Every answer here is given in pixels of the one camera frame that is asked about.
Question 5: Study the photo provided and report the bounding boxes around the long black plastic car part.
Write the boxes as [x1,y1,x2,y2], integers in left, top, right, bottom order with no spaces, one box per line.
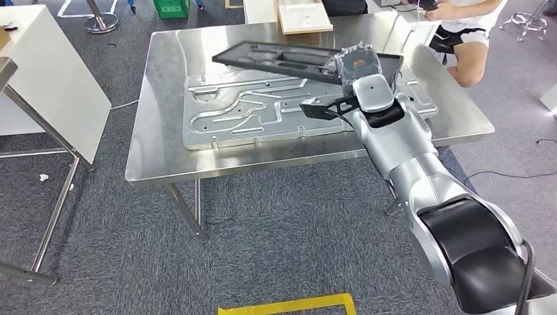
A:
[212,40,405,85]

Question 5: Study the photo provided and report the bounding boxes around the stainless steel workbench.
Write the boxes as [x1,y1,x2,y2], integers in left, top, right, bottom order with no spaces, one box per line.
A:
[125,12,496,243]

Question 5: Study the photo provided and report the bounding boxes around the stamped silver metal panel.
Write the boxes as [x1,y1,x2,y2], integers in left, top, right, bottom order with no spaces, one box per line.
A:
[181,65,439,152]

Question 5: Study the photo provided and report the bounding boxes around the pale wooden box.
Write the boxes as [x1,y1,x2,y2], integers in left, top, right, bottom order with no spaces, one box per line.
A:
[277,0,334,35]

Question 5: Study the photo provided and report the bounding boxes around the black bag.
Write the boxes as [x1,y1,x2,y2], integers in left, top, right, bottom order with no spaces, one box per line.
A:
[322,0,368,17]

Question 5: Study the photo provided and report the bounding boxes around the white desk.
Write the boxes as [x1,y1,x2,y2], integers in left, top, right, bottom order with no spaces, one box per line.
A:
[0,4,113,166]
[242,0,440,47]

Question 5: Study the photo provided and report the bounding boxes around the green plastic crate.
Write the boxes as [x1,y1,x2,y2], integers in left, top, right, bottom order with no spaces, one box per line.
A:
[152,0,191,20]

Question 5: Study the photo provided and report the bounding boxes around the person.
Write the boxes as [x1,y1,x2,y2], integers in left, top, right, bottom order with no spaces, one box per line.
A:
[424,0,510,88]

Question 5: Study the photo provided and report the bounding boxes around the chrome stanchion base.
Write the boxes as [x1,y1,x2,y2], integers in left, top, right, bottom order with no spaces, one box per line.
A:
[83,0,120,34]

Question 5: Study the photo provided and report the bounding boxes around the white cabinet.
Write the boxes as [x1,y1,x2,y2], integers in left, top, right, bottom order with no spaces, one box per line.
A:
[539,83,557,118]

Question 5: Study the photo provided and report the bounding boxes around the chrome chair base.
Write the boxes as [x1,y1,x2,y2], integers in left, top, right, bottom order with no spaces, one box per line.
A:
[499,0,549,42]

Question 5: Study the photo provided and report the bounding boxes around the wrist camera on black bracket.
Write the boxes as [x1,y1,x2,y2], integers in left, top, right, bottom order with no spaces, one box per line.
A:
[300,96,358,121]

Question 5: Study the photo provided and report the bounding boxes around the white floor cable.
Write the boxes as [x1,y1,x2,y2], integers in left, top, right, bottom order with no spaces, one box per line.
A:
[110,98,140,110]

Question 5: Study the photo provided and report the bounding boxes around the black floor cable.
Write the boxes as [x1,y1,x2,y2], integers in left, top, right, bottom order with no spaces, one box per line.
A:
[461,138,557,186]

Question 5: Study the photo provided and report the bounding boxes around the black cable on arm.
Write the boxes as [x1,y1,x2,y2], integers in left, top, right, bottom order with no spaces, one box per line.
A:
[513,239,536,315]

